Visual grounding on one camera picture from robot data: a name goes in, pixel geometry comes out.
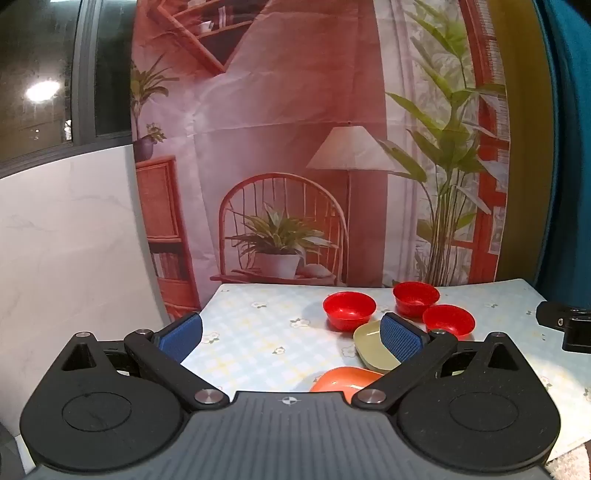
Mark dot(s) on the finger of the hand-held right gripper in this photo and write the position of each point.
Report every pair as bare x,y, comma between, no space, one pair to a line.
554,314
579,337

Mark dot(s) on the white fluffy cloth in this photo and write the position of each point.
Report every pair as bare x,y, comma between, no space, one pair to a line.
572,464

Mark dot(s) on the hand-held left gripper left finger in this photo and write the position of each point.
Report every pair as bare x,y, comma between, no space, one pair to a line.
178,337

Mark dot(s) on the orange plastic plate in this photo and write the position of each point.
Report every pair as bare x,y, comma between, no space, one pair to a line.
341,381

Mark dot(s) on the floral checked tablecloth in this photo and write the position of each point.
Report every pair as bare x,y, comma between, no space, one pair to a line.
258,332

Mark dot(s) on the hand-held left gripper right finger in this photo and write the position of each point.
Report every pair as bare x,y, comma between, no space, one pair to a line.
402,339

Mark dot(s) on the teal curtain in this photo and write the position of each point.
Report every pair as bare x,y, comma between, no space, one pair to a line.
570,138

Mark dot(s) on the green plastic plate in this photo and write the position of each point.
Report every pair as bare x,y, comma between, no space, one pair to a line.
367,344

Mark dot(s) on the grey framed window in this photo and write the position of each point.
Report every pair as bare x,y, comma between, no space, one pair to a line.
46,46

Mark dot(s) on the red plastic bowl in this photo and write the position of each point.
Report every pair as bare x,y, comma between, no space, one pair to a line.
349,311
449,319
415,295

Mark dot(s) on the printed room scene backdrop cloth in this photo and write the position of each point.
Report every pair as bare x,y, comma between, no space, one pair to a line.
286,138

